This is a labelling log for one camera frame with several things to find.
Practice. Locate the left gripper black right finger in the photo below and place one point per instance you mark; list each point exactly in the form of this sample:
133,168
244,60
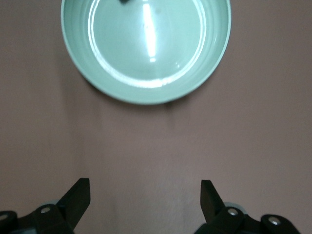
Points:
219,219

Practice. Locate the red toy strawberry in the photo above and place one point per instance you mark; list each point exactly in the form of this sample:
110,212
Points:
125,1

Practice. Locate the pale green round plate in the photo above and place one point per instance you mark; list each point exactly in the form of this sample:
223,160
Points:
151,36

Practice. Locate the brown table mat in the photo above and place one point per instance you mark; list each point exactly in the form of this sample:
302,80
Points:
73,146

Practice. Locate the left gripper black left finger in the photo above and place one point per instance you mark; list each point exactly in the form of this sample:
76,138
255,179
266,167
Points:
68,209

